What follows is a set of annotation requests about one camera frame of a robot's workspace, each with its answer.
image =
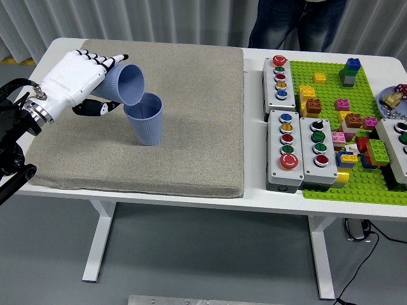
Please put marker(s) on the blue yellow brick stack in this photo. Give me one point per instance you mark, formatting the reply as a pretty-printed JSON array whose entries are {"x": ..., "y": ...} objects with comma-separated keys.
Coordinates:
[{"x": 347, "y": 159}]

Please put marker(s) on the grey power adapter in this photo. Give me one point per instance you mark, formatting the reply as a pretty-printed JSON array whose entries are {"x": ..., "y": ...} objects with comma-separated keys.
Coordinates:
[{"x": 355, "y": 230}]

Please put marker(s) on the brown brick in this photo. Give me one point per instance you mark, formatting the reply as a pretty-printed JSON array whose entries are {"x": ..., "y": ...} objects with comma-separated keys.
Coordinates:
[
  {"x": 353, "y": 120},
  {"x": 314, "y": 106}
]

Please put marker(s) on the person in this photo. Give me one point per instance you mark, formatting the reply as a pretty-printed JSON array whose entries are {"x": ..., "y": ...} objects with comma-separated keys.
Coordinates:
[{"x": 276, "y": 25}]

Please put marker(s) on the white pleated curtain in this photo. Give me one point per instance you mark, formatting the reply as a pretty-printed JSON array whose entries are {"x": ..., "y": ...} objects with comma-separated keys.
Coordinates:
[{"x": 159, "y": 19}]

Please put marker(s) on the blue ribbed plastic cup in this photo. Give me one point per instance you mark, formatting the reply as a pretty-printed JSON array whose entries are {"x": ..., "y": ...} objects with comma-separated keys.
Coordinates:
[
  {"x": 147, "y": 127},
  {"x": 127, "y": 84}
]

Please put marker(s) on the blue green grey brick tower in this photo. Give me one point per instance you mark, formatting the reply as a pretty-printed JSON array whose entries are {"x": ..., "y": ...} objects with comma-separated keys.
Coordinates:
[{"x": 349, "y": 73}]

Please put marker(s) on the white button box, black base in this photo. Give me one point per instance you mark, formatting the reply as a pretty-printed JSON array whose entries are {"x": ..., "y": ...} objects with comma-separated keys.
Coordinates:
[{"x": 391, "y": 139}]

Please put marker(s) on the blue plate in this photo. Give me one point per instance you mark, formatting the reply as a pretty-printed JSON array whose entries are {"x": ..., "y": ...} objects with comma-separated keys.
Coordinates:
[{"x": 403, "y": 108}]

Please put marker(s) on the grey five-button box, large red mushroom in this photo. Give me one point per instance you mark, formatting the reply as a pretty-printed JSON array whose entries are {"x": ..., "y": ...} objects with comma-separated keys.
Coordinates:
[{"x": 275, "y": 173}]

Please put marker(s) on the brass fitting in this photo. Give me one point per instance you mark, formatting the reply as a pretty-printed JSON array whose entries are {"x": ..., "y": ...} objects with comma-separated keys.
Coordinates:
[{"x": 391, "y": 100}]

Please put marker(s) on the yellow grey brick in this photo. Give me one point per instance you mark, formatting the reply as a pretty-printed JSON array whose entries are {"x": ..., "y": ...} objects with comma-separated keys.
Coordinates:
[{"x": 342, "y": 177}]

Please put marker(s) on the small yellow brick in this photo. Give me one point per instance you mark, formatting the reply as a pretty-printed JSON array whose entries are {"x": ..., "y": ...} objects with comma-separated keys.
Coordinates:
[{"x": 320, "y": 78}]

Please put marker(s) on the green brick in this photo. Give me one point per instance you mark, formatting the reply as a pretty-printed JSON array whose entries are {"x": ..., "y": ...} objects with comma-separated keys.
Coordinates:
[{"x": 378, "y": 152}]

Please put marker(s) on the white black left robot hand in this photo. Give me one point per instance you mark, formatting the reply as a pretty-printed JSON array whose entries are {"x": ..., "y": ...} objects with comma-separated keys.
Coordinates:
[{"x": 70, "y": 76}]

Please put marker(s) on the grey button box, black knob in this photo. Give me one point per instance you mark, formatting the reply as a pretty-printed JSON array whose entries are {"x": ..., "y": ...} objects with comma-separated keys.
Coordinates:
[{"x": 330, "y": 173}]

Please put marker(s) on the grey five-button box, small red mushroom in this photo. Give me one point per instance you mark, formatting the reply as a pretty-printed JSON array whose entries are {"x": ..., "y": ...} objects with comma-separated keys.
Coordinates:
[{"x": 286, "y": 101}]

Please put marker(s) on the white table leg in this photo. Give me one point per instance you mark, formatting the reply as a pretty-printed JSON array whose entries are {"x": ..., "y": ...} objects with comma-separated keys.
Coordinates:
[
  {"x": 321, "y": 260},
  {"x": 98, "y": 241}
]

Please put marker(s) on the green studded baseplate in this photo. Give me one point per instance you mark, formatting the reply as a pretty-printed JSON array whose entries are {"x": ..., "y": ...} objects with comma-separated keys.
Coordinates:
[{"x": 330, "y": 92}]

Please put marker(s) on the red brick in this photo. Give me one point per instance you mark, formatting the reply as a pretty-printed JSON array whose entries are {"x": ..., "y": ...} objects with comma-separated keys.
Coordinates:
[{"x": 362, "y": 144}]

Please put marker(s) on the pink brick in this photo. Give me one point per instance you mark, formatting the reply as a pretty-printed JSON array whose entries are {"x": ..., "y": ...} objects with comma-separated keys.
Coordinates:
[
  {"x": 370, "y": 123},
  {"x": 342, "y": 105},
  {"x": 338, "y": 139}
]

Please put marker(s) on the grey-brown fabric mat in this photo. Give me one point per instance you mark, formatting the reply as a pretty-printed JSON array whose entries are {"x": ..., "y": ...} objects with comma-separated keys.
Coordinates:
[{"x": 190, "y": 127}]

